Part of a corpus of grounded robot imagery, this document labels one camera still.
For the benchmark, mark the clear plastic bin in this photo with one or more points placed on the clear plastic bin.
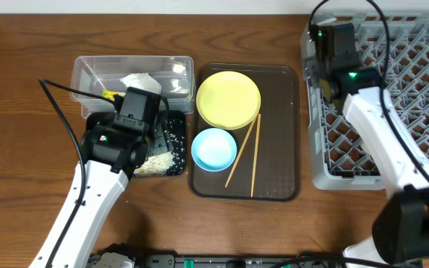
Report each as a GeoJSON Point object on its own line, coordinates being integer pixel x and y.
{"type": "Point", "coordinates": [92, 74]}

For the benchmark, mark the grey dishwasher rack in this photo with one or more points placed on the grey dishwasher rack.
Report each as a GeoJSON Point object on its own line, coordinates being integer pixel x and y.
{"type": "Point", "coordinates": [338, 161]}

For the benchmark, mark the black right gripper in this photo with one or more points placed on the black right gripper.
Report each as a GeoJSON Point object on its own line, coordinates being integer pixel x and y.
{"type": "Point", "coordinates": [319, 66]}

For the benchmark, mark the rice food waste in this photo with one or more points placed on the rice food waste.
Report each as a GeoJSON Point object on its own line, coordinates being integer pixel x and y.
{"type": "Point", "coordinates": [171, 163]}

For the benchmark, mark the black tray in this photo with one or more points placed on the black tray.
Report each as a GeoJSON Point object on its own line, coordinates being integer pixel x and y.
{"type": "Point", "coordinates": [132, 147]}

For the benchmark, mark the brown serving tray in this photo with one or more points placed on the brown serving tray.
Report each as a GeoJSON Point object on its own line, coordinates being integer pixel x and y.
{"type": "Point", "coordinates": [278, 174]}

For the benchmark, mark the green yellow snack wrapper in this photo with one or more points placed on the green yellow snack wrapper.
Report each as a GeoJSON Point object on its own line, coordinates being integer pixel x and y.
{"type": "Point", "coordinates": [111, 94]}

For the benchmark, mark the wooden chopstick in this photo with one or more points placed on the wooden chopstick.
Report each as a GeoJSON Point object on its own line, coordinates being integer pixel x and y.
{"type": "Point", "coordinates": [243, 145]}
{"type": "Point", "coordinates": [255, 155]}

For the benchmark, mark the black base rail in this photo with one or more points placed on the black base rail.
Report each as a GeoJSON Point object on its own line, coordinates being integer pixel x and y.
{"type": "Point", "coordinates": [122, 255]}

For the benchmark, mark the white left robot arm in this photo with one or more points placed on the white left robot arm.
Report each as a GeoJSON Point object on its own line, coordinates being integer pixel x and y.
{"type": "Point", "coordinates": [89, 200]}

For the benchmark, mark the yellow plate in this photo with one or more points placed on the yellow plate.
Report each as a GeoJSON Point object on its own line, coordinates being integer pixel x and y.
{"type": "Point", "coordinates": [228, 100]}

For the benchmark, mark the light blue bowl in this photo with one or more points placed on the light blue bowl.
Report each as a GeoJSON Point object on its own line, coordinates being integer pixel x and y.
{"type": "Point", "coordinates": [214, 150]}

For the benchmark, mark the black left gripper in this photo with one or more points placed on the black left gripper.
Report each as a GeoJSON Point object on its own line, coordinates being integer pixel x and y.
{"type": "Point", "coordinates": [159, 138]}

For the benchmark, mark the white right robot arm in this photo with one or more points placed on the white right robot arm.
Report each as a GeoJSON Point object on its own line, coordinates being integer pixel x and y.
{"type": "Point", "coordinates": [401, 231]}

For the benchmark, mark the white napkin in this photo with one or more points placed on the white napkin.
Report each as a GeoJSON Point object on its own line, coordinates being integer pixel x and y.
{"type": "Point", "coordinates": [142, 81]}

